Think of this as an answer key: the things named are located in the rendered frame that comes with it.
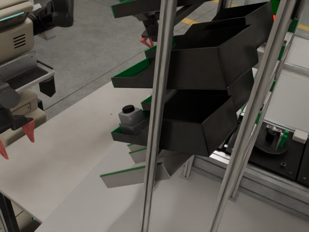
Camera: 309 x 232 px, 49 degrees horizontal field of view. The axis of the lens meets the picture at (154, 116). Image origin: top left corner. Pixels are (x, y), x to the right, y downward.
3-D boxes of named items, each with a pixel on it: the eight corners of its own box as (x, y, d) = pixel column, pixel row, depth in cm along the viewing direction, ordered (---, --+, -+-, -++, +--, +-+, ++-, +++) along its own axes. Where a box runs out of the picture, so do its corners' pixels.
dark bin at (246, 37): (113, 88, 74) (103, 55, 71) (150, 66, 83) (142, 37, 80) (226, 90, 56) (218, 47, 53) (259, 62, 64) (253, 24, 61)
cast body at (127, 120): (121, 133, 86) (113, 109, 83) (134, 125, 88) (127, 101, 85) (141, 140, 79) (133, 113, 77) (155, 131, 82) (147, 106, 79)
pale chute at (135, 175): (107, 188, 97) (99, 175, 97) (136, 163, 106) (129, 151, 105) (170, 179, 76) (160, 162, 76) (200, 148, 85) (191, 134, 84)
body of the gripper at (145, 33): (161, 41, 136) (155, 26, 131) (142, 38, 142) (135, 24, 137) (169, 31, 139) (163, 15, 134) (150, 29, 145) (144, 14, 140)
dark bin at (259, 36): (146, 60, 85) (138, 31, 82) (176, 43, 93) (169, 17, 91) (250, 54, 66) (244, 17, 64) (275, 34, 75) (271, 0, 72)
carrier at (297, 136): (224, 154, 118) (232, 127, 110) (243, 118, 135) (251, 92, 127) (294, 183, 110) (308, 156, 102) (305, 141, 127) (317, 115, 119)
